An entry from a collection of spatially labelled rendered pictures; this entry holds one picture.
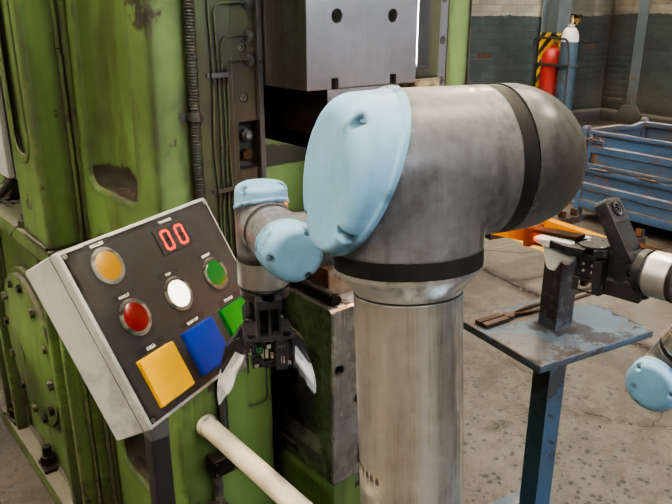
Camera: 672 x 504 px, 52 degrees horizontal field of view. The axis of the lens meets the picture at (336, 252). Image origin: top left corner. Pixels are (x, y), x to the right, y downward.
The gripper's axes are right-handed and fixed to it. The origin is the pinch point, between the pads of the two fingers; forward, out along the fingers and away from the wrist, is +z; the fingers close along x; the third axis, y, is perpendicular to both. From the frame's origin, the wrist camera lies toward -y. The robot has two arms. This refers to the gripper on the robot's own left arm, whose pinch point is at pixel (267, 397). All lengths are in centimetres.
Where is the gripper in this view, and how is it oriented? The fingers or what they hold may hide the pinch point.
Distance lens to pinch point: 112.1
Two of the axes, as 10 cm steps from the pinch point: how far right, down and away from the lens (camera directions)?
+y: 2.3, 3.3, -9.2
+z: 0.0, 9.4, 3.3
